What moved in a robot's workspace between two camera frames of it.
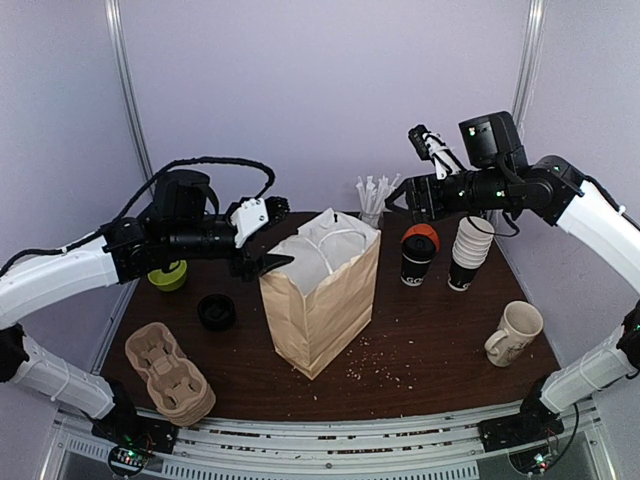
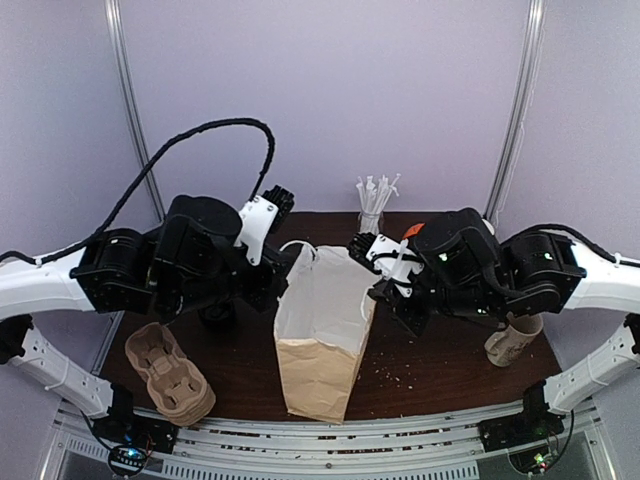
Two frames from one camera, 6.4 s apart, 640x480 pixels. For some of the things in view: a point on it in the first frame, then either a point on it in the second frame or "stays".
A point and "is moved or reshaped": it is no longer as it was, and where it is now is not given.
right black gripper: x=417 y=193 to x=400 y=304
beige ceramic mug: x=520 y=323 stays
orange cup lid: x=419 y=229 stays
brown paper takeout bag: x=324 y=297 is moved or reshaped
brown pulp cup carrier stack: x=176 y=385 stays
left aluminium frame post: x=113 y=15 stays
